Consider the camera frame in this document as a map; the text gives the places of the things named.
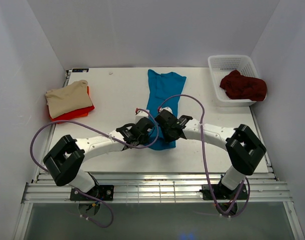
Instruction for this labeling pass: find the beige folded t shirt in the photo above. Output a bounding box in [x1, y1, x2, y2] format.
[45, 80, 93, 119]

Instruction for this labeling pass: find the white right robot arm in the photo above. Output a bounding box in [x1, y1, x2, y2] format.
[155, 109, 267, 199]

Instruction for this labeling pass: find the dark red t shirt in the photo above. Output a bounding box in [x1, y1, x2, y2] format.
[219, 70, 268, 102]

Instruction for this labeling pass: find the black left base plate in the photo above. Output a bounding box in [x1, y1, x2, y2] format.
[69, 185, 115, 201]

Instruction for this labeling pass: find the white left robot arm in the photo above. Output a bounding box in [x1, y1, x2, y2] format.
[43, 117, 155, 200]

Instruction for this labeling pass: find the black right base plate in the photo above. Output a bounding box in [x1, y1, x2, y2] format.
[199, 183, 248, 200]

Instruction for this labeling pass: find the blue t shirt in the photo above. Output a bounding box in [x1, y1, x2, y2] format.
[146, 69, 187, 151]

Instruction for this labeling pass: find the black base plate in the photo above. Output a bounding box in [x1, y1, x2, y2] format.
[199, 183, 248, 200]
[69, 185, 115, 201]

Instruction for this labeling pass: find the white plastic basket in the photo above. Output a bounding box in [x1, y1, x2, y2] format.
[207, 55, 267, 107]

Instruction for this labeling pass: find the orange folded t shirt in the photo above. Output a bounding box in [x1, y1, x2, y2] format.
[48, 86, 95, 121]

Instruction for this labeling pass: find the aluminium rail frame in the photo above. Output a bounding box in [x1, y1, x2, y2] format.
[15, 169, 305, 240]

